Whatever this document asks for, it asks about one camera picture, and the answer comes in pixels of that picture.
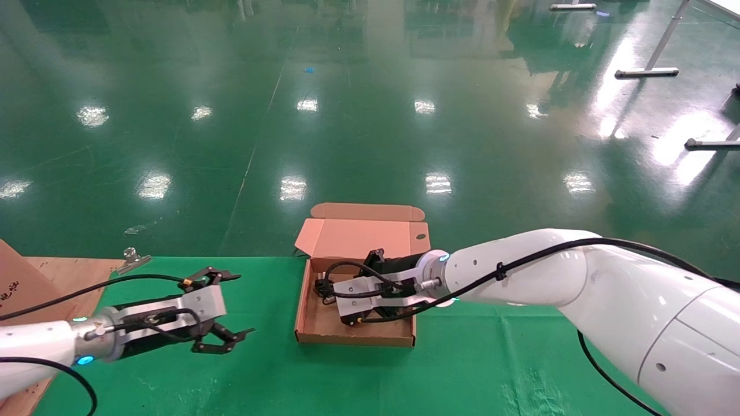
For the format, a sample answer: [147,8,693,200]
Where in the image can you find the green table cloth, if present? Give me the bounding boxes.
[35,257,671,416]

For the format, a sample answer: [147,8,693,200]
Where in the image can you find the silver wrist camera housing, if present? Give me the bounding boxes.
[110,285,227,343]
[334,269,431,320]

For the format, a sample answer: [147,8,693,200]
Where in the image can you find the metal binder clip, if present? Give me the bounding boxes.
[116,247,152,276]

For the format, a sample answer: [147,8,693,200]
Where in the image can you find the black right arm hanging cable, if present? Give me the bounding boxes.
[578,330,667,416]

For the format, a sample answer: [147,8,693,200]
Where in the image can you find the black left wrist camera cable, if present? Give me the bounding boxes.
[0,273,194,322]

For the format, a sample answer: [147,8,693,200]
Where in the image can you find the white table leg with foot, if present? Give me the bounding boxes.
[614,0,691,79]

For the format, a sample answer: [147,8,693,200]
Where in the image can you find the black power cable bundle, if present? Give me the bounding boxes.
[314,276,347,306]

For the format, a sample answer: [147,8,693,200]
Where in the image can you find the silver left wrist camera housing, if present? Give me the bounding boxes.
[110,285,227,343]

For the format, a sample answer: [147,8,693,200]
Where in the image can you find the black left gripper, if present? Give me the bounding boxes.
[117,266,256,360]

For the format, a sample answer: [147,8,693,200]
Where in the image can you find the brown cardboard mailer box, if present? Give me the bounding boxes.
[294,203,431,347]

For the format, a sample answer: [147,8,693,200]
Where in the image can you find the white table top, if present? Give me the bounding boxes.
[697,0,740,21]

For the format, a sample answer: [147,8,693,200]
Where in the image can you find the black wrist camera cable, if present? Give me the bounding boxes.
[323,261,405,299]
[0,273,194,322]

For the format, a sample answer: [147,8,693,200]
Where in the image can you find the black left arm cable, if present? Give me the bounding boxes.
[0,356,98,416]

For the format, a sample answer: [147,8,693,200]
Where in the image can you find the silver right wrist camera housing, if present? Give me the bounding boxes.
[334,269,431,320]

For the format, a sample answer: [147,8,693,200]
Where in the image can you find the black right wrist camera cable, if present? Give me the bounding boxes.
[323,261,405,299]

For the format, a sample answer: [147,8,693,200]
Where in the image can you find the cardboard box with red print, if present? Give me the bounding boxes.
[0,239,47,321]

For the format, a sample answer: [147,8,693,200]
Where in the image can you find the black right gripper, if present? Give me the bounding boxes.
[346,248,432,328]

